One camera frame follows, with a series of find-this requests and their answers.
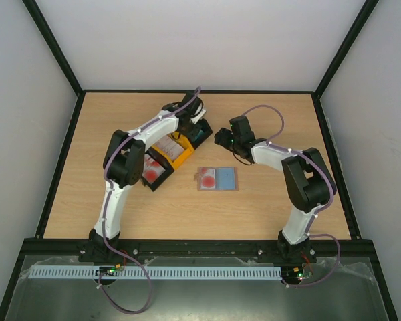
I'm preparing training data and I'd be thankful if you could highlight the black bin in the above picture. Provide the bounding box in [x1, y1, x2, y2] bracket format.
[186, 118, 213, 150]
[141, 153, 174, 191]

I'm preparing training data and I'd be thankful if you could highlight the yellow bin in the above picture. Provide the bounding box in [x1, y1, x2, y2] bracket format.
[152, 132, 194, 170]

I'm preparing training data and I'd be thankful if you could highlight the white pink card stack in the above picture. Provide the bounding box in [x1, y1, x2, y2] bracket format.
[156, 136, 184, 161]

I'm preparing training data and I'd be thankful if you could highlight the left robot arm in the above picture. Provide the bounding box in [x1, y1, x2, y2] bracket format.
[93, 87, 206, 245]

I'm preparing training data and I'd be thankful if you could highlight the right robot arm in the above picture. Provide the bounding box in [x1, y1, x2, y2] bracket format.
[214, 115, 337, 262]

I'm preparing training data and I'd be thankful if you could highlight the teal card stack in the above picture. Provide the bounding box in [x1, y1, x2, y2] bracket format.
[192, 130, 205, 144]

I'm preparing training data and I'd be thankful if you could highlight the red white card stack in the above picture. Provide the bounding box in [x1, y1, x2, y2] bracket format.
[142, 154, 165, 184]

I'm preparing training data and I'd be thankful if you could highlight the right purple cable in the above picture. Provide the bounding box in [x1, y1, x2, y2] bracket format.
[242, 104, 341, 289]

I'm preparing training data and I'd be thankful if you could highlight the purple cable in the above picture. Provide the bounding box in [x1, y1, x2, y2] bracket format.
[242, 104, 341, 289]
[103, 86, 202, 313]

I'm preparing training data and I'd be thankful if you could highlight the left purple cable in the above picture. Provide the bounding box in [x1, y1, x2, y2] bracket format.
[103, 86, 202, 313]

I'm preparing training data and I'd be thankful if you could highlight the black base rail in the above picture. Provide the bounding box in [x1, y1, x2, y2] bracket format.
[19, 236, 375, 263]

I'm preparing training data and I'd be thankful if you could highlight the black enclosure frame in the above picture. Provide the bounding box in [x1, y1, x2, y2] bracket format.
[0, 0, 398, 320]

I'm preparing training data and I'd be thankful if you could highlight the grey slotted cable duct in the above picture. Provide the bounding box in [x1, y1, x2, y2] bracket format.
[28, 265, 281, 280]

